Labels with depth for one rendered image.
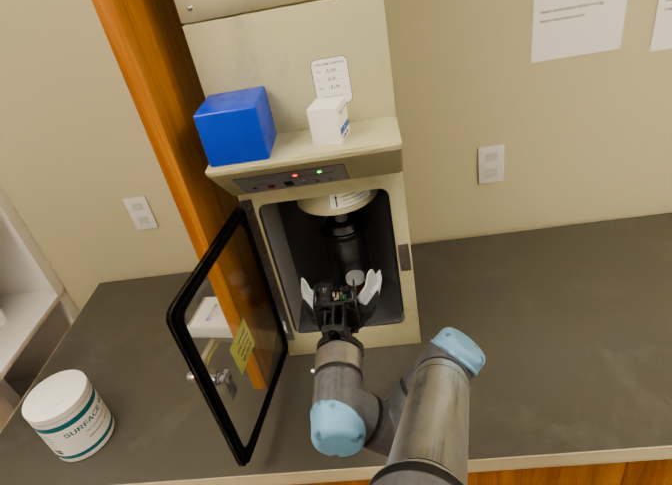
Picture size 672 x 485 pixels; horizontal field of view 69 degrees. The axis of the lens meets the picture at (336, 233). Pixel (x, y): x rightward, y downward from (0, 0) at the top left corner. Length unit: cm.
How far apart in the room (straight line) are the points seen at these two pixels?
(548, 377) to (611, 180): 67
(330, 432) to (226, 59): 60
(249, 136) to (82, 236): 104
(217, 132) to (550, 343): 85
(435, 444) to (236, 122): 53
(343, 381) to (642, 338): 75
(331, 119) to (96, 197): 100
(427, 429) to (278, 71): 60
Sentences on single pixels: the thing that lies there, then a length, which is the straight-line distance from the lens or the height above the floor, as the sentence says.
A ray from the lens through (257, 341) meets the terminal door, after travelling 102.
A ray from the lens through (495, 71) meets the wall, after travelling 135.
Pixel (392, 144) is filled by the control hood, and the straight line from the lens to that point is 78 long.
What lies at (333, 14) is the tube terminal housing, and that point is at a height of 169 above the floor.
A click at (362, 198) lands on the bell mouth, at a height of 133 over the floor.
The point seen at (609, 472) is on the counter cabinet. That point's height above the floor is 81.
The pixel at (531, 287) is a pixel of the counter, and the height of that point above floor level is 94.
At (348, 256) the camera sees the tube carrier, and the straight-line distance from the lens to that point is 108.
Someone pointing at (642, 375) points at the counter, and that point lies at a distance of 120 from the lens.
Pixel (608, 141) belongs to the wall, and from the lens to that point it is 153.
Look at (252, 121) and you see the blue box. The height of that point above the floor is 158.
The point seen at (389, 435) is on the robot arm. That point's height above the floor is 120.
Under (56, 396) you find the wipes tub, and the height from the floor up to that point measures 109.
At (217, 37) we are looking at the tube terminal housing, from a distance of 86.
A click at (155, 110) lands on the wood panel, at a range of 83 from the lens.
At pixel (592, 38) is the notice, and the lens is 140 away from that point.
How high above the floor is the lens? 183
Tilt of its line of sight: 33 degrees down
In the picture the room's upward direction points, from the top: 12 degrees counter-clockwise
